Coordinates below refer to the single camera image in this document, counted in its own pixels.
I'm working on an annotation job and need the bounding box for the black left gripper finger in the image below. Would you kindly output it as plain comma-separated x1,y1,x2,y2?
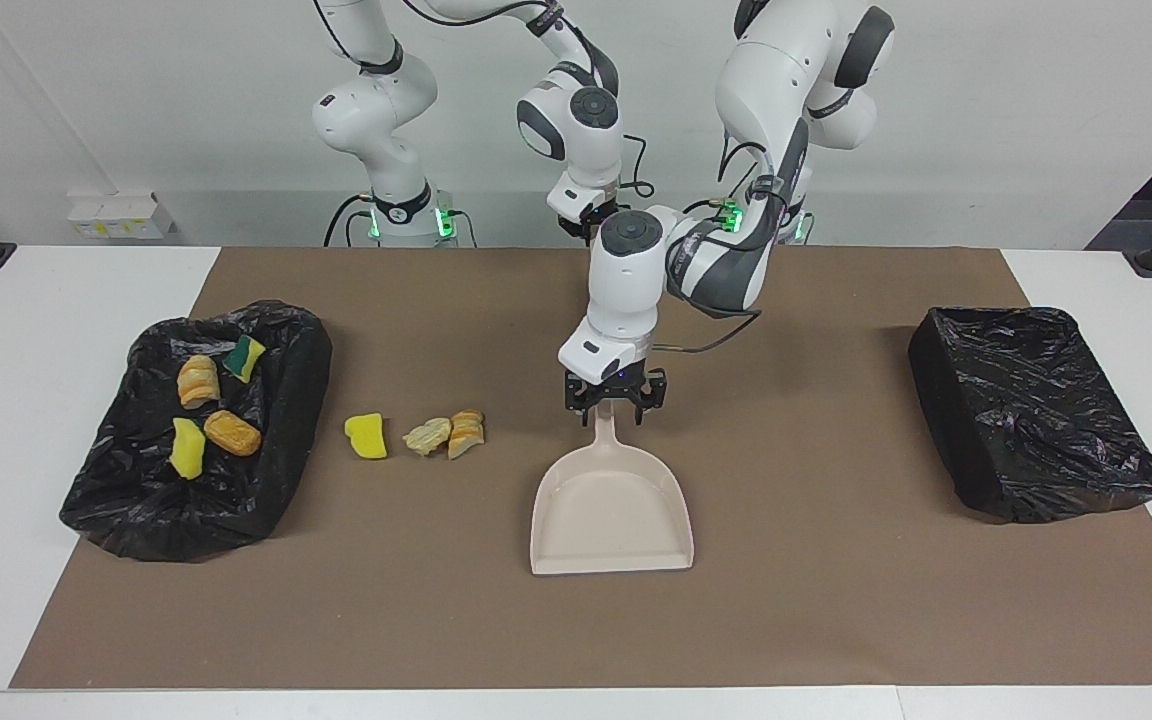
634,370,668,426
564,375,602,427

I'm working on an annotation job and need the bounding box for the striped croissant piece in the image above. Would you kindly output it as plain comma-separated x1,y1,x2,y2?
447,408,486,461

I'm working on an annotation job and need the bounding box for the beige plastic dustpan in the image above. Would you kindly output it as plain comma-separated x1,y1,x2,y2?
530,408,696,577

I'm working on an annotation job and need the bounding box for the pale flaky pastry piece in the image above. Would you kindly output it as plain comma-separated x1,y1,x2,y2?
402,418,453,457

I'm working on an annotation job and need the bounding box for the plain yellow sponge piece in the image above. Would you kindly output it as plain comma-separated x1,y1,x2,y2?
344,413,389,460

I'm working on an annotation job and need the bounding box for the green and yellow sponge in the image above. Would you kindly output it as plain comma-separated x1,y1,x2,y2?
224,335,267,384

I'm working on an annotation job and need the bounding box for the brown bread roll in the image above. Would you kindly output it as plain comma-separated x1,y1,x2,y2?
203,409,263,458

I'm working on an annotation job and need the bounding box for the crusty bread chunk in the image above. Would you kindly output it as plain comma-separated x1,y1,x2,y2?
177,355,221,411

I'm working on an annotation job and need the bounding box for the notched yellow sponge piece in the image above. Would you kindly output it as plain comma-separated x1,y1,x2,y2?
170,417,206,481

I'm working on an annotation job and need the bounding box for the bin with taut black bag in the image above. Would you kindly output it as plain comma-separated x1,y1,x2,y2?
908,306,1152,525

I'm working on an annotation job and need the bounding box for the bin with crumpled black bag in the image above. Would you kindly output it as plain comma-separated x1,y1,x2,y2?
59,301,334,563

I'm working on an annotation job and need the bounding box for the brown paper table mat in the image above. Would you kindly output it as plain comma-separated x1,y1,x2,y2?
9,246,1152,691

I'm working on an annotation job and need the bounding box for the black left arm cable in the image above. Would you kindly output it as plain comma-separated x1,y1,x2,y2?
654,140,789,358

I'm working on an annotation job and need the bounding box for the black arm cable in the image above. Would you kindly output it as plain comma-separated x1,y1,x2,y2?
654,140,789,358
406,0,659,199

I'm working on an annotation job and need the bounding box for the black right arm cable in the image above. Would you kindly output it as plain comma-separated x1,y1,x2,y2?
406,0,659,199

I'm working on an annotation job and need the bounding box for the black right base cable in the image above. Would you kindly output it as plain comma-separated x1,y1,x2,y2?
324,195,377,247

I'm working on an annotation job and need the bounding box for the white wall socket box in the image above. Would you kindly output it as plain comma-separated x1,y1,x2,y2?
67,193,175,241

